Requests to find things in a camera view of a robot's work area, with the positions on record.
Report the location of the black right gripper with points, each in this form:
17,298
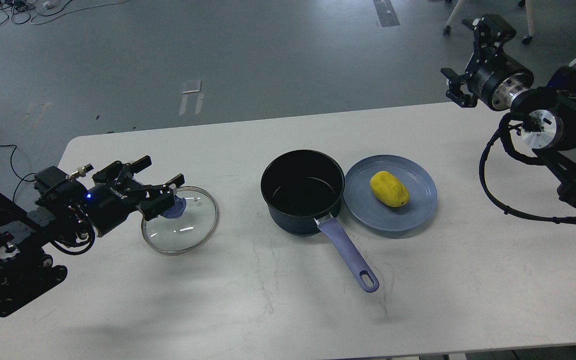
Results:
495,79

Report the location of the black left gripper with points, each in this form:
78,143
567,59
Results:
107,207

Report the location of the glass lid purple knob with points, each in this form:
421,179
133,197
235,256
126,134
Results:
185,226

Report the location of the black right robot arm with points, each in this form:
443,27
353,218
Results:
538,126

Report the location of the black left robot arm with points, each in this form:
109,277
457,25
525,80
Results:
72,211

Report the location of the blue plate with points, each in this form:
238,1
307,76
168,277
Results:
372,213

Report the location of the dark blue saucepan purple handle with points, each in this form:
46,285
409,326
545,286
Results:
303,190

